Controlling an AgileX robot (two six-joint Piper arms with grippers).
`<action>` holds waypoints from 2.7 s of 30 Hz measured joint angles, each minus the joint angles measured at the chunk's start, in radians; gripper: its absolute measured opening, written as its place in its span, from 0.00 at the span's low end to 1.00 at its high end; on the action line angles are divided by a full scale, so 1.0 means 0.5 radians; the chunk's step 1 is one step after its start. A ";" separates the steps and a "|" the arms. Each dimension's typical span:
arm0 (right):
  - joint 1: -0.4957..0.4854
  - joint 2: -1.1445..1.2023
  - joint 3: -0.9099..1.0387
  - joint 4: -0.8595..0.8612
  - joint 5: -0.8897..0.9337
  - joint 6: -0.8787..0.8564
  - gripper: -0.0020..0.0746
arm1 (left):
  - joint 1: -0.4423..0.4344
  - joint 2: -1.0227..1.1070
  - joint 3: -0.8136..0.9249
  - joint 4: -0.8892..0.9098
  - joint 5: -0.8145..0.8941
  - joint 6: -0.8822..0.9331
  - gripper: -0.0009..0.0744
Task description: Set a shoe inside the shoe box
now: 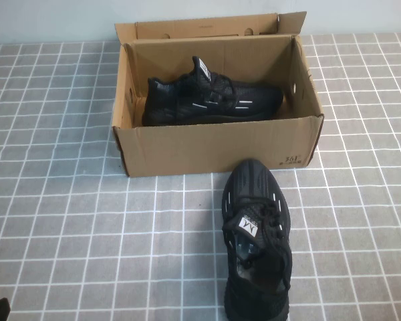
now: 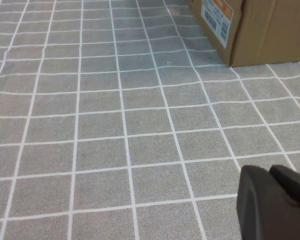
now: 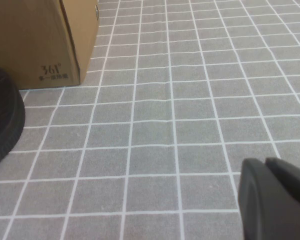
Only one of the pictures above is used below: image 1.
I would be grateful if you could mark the brown cardboard shoe box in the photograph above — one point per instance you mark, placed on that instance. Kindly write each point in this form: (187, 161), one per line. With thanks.
(204, 150)

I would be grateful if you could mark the grey grid tablecloth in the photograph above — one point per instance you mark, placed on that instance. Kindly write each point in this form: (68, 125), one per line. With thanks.
(87, 234)

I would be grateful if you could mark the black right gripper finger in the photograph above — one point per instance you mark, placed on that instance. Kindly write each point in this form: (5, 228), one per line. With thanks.
(2, 311)

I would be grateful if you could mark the black mesh sneaker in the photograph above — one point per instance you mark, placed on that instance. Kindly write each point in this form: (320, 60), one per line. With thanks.
(173, 97)
(254, 187)

